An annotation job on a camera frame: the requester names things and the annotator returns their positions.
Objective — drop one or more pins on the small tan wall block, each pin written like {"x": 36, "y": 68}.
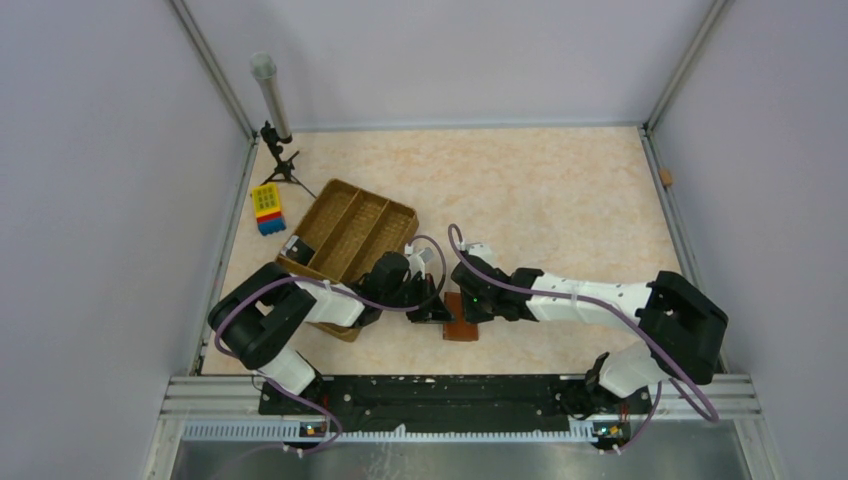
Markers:
{"x": 666, "y": 177}

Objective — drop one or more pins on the stack of credit cards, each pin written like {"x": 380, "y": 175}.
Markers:
{"x": 297, "y": 250}

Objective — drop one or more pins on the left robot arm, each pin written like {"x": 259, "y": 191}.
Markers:
{"x": 255, "y": 322}

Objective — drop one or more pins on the grey tube on tripod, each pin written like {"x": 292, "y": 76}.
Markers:
{"x": 276, "y": 132}

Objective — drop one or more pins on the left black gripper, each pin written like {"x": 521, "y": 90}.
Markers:
{"x": 434, "y": 310}

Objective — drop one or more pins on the woven straw divided tray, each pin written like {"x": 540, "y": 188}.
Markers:
{"x": 347, "y": 230}

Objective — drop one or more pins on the colourful toy brick block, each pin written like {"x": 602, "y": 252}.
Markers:
{"x": 267, "y": 207}

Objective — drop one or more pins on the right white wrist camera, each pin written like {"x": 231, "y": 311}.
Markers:
{"x": 479, "y": 250}

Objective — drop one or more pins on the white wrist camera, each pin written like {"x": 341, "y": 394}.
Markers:
{"x": 418, "y": 259}
{"x": 479, "y": 250}

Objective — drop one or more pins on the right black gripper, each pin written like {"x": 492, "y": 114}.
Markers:
{"x": 472, "y": 314}

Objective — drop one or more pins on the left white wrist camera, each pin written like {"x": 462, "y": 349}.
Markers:
{"x": 418, "y": 259}

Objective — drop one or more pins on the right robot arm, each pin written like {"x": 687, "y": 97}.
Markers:
{"x": 679, "y": 329}

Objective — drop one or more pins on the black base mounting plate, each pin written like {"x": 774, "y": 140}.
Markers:
{"x": 455, "y": 404}

